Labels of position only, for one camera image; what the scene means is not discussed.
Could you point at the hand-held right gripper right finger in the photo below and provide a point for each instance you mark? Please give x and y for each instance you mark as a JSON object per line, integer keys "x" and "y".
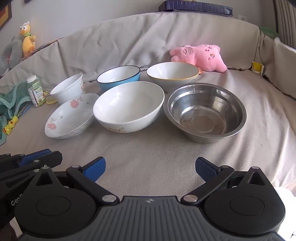
{"x": 204, "y": 170}

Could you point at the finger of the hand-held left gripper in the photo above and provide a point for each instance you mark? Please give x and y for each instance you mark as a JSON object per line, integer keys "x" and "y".
{"x": 47, "y": 160}
{"x": 34, "y": 156}

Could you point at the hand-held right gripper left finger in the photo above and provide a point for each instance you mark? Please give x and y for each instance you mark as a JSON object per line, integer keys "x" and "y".
{"x": 96, "y": 169}

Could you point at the white floral plate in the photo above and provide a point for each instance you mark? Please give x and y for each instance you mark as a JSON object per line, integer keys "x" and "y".
{"x": 69, "y": 118}

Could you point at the stainless steel bowl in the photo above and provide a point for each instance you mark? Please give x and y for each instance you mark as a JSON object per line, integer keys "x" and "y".
{"x": 203, "y": 115}

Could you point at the large white bamboo print bowl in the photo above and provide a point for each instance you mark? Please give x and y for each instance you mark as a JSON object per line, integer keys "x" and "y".
{"x": 129, "y": 104}

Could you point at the white paper cup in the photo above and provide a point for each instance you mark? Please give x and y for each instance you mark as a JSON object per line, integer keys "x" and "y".
{"x": 69, "y": 89}

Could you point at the blue bowl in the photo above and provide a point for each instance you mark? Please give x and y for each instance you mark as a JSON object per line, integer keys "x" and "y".
{"x": 115, "y": 75}

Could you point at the white yellow-rimmed bowl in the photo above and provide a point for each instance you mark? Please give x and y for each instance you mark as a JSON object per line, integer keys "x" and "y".
{"x": 172, "y": 70}

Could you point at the yellow toy clip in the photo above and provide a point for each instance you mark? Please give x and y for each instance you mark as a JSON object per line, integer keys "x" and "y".
{"x": 10, "y": 126}

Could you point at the small yellow object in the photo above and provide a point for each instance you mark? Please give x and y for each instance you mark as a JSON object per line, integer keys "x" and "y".
{"x": 49, "y": 100}

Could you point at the green towel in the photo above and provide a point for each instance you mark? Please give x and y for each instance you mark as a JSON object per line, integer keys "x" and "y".
{"x": 13, "y": 102}

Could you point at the clear green-labelled bottle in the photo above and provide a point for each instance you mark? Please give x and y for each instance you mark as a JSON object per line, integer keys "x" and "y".
{"x": 35, "y": 92}

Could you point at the white cloth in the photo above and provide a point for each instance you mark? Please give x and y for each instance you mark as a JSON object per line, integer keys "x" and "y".
{"x": 288, "y": 201}

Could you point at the grey plush toy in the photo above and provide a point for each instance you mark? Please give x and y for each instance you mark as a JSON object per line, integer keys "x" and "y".
{"x": 11, "y": 51}

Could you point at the pink plush toy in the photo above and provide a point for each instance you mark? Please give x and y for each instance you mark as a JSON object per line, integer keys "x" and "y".
{"x": 198, "y": 56}

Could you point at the yellow duck plush toy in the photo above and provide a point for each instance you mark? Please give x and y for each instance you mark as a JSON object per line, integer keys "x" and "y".
{"x": 27, "y": 42}

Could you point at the yellow and white buckle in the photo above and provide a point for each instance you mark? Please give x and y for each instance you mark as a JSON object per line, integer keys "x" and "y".
{"x": 257, "y": 67}

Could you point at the cream fringed cloth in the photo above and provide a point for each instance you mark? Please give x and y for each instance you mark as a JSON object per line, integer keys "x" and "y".
{"x": 284, "y": 69}

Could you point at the green box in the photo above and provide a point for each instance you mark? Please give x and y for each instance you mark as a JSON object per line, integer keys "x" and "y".
{"x": 269, "y": 32}

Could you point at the dark blue ribbed object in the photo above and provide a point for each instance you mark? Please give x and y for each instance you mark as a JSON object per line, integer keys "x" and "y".
{"x": 196, "y": 7}

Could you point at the striped curtain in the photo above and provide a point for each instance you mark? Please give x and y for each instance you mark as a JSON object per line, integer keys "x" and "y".
{"x": 286, "y": 23}

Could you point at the framed wall picture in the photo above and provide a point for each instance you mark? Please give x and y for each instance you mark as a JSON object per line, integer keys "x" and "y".
{"x": 4, "y": 16}

